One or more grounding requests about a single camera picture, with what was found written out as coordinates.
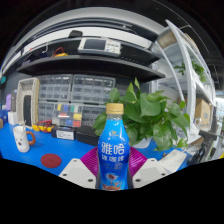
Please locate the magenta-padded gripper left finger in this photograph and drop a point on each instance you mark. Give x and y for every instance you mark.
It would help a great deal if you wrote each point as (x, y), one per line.
(76, 171)

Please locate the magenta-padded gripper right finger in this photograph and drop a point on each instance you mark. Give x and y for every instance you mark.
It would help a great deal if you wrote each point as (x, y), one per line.
(150, 171)

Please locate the blue drink bottle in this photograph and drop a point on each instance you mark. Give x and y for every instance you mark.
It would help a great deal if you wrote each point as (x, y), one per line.
(113, 156)

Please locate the white rectangular block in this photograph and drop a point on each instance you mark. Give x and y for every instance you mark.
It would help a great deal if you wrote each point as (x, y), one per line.
(172, 160)

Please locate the flat round red coaster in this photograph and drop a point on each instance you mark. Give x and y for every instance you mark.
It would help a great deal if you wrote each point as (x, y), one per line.
(51, 160)

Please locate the black box with white label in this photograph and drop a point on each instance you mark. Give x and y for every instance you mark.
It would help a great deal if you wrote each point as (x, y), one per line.
(63, 133)

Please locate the black microscope stand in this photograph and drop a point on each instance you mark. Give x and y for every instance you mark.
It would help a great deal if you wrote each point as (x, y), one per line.
(203, 148)

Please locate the green potted plant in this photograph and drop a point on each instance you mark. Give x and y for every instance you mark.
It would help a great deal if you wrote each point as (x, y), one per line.
(150, 110)

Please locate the metal spoon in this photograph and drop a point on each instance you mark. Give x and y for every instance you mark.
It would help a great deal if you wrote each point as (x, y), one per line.
(22, 125)

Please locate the black rectangular case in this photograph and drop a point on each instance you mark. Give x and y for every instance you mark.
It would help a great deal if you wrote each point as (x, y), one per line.
(27, 110)

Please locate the white perforated tray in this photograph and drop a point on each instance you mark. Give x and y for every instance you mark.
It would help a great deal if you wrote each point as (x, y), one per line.
(35, 100)

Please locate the small white box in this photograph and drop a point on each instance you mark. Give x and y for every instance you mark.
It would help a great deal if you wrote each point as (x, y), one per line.
(12, 118)

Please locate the blue box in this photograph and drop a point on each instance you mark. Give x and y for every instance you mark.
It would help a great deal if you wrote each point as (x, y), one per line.
(3, 117)

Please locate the dark grey box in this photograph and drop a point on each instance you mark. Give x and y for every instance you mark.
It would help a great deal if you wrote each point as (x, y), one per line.
(14, 100)

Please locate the purple box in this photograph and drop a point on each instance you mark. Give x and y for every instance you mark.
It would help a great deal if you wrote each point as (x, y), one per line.
(8, 102)

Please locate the white shelf unit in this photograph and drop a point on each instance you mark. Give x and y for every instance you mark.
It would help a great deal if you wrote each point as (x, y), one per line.
(190, 83)

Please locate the small teal box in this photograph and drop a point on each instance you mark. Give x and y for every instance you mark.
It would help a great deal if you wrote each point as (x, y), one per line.
(2, 80)

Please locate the small black device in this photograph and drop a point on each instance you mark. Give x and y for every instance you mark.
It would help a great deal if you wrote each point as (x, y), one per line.
(75, 33)

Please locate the black wall shelf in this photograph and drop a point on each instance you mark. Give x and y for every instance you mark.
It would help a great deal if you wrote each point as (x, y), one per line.
(86, 65)

